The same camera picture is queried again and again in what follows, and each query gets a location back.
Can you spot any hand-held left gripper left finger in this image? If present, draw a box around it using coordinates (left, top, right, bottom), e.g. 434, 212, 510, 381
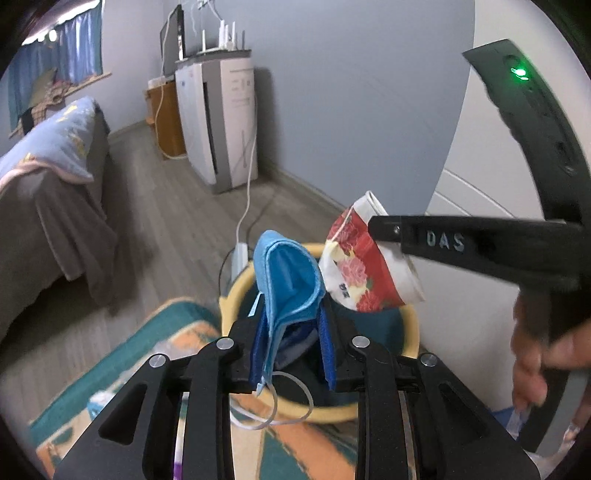
53, 318, 278, 480

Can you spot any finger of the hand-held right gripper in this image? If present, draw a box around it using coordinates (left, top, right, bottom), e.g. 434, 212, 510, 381
368, 215, 416, 256

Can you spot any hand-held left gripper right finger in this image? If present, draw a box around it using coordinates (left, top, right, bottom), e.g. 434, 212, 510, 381
316, 295, 541, 480

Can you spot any yellow-rimmed teal trash bin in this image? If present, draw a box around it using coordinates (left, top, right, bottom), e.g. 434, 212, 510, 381
217, 242, 422, 423

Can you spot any floral paper cup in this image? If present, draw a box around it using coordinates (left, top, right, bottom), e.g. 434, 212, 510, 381
320, 191, 426, 313

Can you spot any blue face mask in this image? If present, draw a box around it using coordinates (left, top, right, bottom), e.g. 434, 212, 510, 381
231, 230, 326, 432

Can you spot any person's right hand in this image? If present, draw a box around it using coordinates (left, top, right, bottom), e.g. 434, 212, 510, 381
510, 295, 591, 409

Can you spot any teal and orange patterned rug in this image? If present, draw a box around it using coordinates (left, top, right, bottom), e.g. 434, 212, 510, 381
30, 298, 365, 480

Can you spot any white power strip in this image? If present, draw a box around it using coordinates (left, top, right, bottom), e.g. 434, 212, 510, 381
231, 242, 250, 278

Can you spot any blue cardboard box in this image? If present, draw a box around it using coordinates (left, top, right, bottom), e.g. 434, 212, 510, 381
492, 405, 527, 439

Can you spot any white air purifier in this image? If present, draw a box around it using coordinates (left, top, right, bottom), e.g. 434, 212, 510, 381
174, 48, 257, 195

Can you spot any bed with grey-brown cover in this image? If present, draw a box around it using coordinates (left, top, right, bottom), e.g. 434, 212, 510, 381
0, 99, 118, 342

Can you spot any wooden cabinet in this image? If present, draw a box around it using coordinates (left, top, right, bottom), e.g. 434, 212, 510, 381
144, 76, 188, 160

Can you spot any dark monitor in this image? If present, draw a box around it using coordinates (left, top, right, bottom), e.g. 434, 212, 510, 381
159, 4, 185, 77

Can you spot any plaid cushion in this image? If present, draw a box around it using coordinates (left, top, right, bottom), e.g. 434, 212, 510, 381
21, 78, 71, 123

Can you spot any blue curtain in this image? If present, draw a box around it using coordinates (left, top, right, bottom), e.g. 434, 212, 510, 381
9, 8, 103, 118

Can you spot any white power cable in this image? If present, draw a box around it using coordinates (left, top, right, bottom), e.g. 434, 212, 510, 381
233, 134, 259, 250

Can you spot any white cable at cabinet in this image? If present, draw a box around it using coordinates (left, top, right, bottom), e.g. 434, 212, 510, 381
154, 82, 190, 161

